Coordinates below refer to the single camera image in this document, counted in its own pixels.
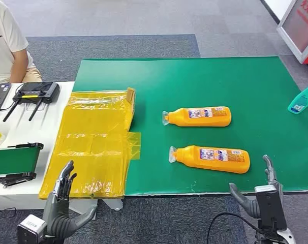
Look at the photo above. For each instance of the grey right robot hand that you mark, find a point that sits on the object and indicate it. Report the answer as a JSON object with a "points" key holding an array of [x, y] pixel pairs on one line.
{"points": [[245, 203]]}

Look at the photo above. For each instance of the teal plastic bottle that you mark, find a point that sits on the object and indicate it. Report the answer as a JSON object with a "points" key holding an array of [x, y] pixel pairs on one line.
{"points": [[301, 100]]}

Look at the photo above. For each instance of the small green belt conveyor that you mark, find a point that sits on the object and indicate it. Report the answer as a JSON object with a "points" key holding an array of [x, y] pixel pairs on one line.
{"points": [[14, 161]]}

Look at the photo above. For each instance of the white table foot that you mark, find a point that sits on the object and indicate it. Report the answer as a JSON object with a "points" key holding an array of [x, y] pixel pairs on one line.
{"points": [[113, 203], [80, 206]]}

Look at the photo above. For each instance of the yellow plastic wrapped box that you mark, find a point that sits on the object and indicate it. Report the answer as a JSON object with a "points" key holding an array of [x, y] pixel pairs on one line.
{"points": [[92, 118]]}

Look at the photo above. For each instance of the orange bottle with clear cap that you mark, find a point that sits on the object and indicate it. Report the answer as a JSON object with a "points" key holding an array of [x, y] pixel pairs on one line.
{"points": [[199, 118], [212, 160]]}

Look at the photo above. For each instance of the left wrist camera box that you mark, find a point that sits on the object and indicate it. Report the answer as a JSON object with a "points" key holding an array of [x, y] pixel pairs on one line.
{"points": [[31, 230]]}

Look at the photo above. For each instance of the black remote controller with antennas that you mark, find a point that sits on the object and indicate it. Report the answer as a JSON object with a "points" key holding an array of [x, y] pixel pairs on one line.
{"points": [[37, 91]]}

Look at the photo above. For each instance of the red and white sign stand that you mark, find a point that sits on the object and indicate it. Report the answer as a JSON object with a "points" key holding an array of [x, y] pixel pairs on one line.
{"points": [[300, 27]]}

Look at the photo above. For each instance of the green table mat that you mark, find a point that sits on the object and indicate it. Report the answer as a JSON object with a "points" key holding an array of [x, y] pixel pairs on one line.
{"points": [[194, 84]]}

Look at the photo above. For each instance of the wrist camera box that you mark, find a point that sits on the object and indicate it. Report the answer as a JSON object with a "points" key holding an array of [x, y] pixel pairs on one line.
{"points": [[31, 230], [270, 207]]}

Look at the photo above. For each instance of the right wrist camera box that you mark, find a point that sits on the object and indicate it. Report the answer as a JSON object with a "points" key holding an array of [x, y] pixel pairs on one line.
{"points": [[270, 207]]}

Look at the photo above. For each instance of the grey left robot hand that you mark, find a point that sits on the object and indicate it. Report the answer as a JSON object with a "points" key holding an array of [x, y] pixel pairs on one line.
{"points": [[59, 205]]}

